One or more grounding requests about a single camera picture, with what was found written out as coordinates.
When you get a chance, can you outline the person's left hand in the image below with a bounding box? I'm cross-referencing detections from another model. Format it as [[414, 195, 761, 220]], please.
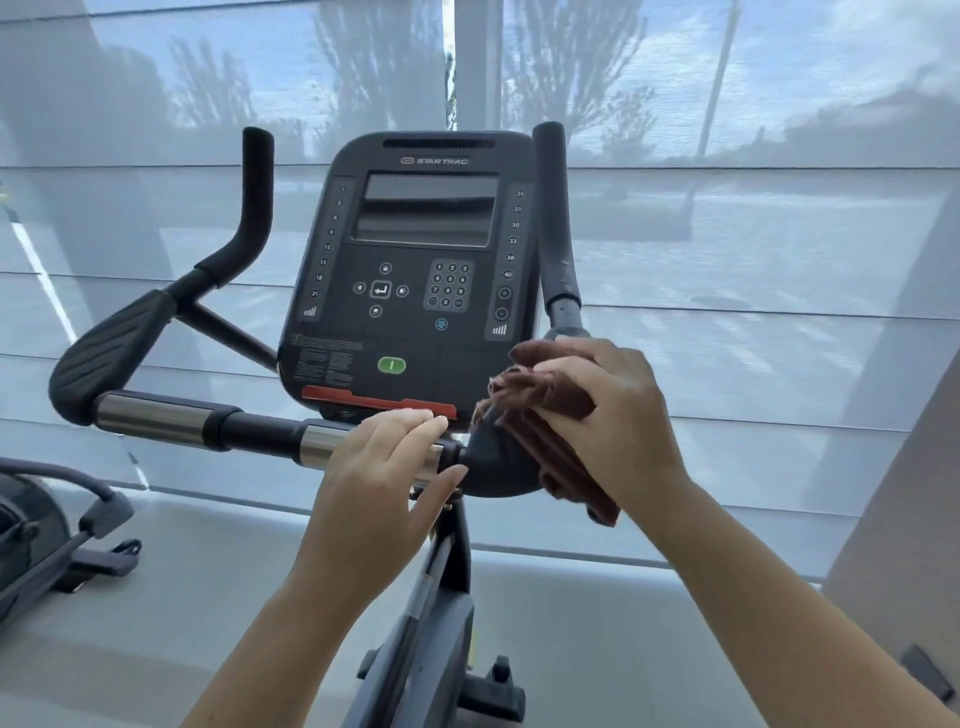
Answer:
[[292, 408, 470, 601]]

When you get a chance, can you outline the person's right hand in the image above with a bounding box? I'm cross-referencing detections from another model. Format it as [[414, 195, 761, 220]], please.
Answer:
[[509, 337, 695, 526]]

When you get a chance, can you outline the brown cleaning cloth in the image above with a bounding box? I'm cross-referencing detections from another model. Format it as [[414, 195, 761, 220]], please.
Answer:
[[470, 341, 622, 529]]

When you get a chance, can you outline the black exercise bike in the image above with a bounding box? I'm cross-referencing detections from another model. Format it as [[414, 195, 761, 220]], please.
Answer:
[[48, 122, 624, 728]]

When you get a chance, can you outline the person's right forearm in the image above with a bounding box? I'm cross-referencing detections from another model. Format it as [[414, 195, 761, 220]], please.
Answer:
[[641, 479, 960, 728]]

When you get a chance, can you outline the translucent window blind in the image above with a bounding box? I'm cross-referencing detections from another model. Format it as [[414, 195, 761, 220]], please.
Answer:
[[0, 0, 960, 583]]

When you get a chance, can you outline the black elliptical machine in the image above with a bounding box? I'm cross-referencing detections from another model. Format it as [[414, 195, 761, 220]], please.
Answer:
[[0, 457, 144, 631]]

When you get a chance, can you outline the dark wall socket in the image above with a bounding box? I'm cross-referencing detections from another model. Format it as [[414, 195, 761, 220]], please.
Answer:
[[899, 643, 958, 703]]

